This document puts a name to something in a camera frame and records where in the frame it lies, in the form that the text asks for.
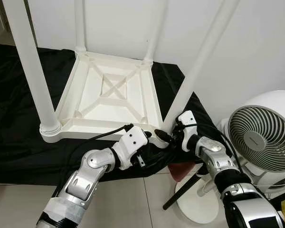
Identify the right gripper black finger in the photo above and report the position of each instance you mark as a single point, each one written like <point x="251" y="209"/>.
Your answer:
<point x="162" y="135"/>

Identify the white plastic table top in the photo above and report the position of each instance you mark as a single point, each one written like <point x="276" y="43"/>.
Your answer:
<point x="109" y="109"/>

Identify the white plastic table leg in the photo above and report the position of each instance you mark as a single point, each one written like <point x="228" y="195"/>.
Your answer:
<point x="80" y="23"/>
<point x="204" y="57"/>
<point x="33" y="66"/>
<point x="156" y="28"/>

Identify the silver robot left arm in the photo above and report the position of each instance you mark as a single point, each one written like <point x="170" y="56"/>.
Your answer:
<point x="83" y="183"/>

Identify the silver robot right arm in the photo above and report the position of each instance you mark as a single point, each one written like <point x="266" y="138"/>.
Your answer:
<point x="216" y="156"/>

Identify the black metal stand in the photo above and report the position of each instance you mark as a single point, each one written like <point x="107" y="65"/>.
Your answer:
<point x="282" y="209"/>

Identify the black tablecloth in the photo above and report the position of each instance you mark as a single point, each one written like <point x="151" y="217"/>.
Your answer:
<point x="9" y="142"/>

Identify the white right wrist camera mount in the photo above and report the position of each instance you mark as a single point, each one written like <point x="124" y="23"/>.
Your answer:
<point x="186" y="121"/>

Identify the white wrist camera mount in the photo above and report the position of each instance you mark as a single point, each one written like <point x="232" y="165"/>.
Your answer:
<point x="186" y="121"/>
<point x="130" y="142"/>

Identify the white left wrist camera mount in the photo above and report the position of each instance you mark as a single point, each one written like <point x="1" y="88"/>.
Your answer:
<point x="130" y="142"/>

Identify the white pedestal fan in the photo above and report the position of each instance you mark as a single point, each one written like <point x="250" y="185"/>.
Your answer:
<point x="259" y="137"/>

